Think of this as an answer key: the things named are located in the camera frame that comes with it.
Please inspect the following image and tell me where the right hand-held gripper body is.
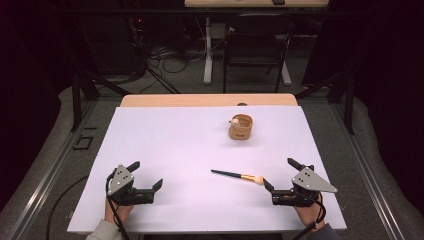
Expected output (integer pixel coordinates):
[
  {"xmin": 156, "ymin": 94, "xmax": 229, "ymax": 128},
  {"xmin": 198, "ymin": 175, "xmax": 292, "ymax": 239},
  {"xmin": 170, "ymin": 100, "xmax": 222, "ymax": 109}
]
[{"xmin": 271, "ymin": 164, "xmax": 339, "ymax": 208}]

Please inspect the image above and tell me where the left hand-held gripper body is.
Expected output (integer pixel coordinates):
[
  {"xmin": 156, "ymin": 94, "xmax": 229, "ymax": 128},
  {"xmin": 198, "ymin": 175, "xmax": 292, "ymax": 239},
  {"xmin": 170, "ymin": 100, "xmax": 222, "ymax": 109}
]
[{"xmin": 106, "ymin": 164, "xmax": 156, "ymax": 206}]

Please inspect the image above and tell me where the black-handled makeup brush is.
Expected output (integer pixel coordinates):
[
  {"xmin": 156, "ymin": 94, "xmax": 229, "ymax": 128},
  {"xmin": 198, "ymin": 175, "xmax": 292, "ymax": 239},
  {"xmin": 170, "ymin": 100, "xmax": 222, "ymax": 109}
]
[{"xmin": 210, "ymin": 168, "xmax": 265, "ymax": 186}]

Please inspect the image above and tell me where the person's left hand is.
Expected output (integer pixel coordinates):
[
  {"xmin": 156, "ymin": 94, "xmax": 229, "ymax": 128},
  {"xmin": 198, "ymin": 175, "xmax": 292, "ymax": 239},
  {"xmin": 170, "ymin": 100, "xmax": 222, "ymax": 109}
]
[{"xmin": 104, "ymin": 196, "xmax": 135, "ymax": 225}]

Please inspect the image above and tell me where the person's right hand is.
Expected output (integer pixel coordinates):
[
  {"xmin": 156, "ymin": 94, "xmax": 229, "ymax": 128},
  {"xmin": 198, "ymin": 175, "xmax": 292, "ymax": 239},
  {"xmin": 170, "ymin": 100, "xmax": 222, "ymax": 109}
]
[{"xmin": 294, "ymin": 194, "xmax": 327, "ymax": 231}]

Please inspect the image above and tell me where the white table mat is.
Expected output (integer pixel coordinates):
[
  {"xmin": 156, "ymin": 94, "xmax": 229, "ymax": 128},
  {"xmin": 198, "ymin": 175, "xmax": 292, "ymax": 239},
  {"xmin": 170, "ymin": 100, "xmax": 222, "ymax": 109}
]
[{"xmin": 66, "ymin": 105, "xmax": 348, "ymax": 234}]

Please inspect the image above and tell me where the black chair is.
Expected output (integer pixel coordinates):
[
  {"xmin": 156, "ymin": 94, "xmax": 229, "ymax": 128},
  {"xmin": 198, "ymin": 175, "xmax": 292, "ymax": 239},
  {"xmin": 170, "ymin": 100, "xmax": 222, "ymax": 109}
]
[{"xmin": 222, "ymin": 12, "xmax": 297, "ymax": 94}]

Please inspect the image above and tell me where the wooden desk with white legs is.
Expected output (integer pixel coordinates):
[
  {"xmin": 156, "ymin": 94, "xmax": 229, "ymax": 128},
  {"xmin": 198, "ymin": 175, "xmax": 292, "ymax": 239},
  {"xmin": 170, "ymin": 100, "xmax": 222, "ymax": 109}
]
[{"xmin": 183, "ymin": 0, "xmax": 330, "ymax": 87}]

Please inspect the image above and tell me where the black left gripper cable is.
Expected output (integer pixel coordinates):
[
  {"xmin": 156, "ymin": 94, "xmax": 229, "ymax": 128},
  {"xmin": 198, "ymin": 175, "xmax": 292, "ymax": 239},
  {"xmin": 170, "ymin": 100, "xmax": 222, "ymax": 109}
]
[{"xmin": 45, "ymin": 168, "xmax": 131, "ymax": 240}]

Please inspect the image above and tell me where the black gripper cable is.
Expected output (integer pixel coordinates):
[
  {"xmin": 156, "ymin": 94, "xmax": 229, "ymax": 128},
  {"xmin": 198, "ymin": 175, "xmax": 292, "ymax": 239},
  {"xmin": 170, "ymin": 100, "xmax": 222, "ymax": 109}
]
[
  {"xmin": 45, "ymin": 168, "xmax": 131, "ymax": 240},
  {"xmin": 291, "ymin": 190, "xmax": 327, "ymax": 240}
]

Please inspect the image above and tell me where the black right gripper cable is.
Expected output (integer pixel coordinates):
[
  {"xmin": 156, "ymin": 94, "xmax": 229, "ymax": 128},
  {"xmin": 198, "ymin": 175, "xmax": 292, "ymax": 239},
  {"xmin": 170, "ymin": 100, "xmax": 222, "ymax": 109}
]
[{"xmin": 291, "ymin": 190, "xmax": 327, "ymax": 240}]

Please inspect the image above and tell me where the black metal stand frame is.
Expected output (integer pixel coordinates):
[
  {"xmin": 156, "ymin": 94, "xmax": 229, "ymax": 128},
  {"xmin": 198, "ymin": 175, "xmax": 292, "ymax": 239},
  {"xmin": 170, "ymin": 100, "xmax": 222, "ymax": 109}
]
[
  {"xmin": 70, "ymin": 70, "xmax": 132, "ymax": 132},
  {"xmin": 294, "ymin": 69, "xmax": 355, "ymax": 135}
]

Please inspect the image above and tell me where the bundle of floor cables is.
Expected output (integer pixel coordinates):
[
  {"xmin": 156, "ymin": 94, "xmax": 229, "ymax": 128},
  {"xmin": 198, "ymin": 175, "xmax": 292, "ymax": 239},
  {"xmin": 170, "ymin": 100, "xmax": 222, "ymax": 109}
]
[{"xmin": 131, "ymin": 16, "xmax": 209, "ymax": 95}]

